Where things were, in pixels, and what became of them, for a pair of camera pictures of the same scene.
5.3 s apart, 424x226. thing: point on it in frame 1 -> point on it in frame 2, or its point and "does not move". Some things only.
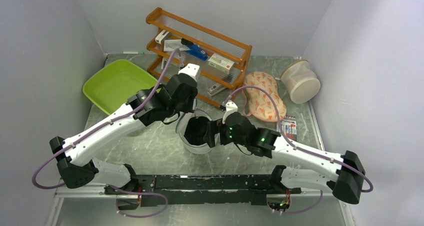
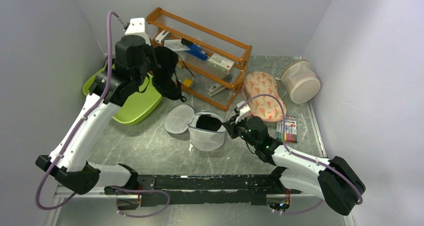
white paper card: x=170 y=45 does not move
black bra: x=196 y=130 -> x=164 y=81
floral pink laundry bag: x=256 y=102 does not move
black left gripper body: x=189 y=104 -> x=146 y=67
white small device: x=161 y=36 does not move
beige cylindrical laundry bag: x=301 y=83 does not move
